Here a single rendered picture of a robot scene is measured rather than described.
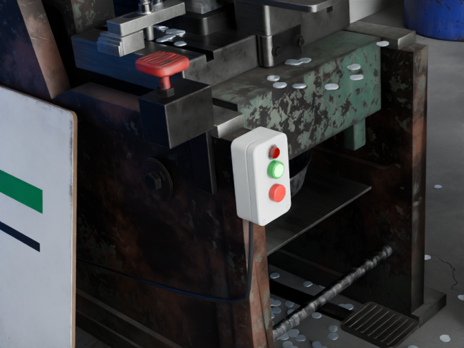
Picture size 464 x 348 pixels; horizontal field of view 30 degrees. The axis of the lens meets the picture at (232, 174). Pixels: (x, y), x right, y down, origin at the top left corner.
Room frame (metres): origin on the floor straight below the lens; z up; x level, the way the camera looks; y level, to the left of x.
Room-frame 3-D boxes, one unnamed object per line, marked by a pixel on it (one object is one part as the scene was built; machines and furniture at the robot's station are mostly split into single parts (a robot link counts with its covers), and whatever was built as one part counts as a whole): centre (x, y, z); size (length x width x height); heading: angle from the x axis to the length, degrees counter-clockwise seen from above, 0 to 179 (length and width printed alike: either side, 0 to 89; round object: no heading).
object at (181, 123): (1.21, 0.07, 0.62); 0.10 x 0.06 x 0.20; 134
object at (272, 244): (1.60, 0.01, 0.31); 0.43 x 0.42 x 0.01; 134
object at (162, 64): (1.20, 0.09, 0.72); 0.07 x 0.06 x 0.08; 44
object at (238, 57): (1.59, 0.01, 0.68); 0.45 x 0.30 x 0.06; 134
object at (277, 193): (1.17, -0.07, 0.54); 0.03 x 0.01 x 0.03; 134
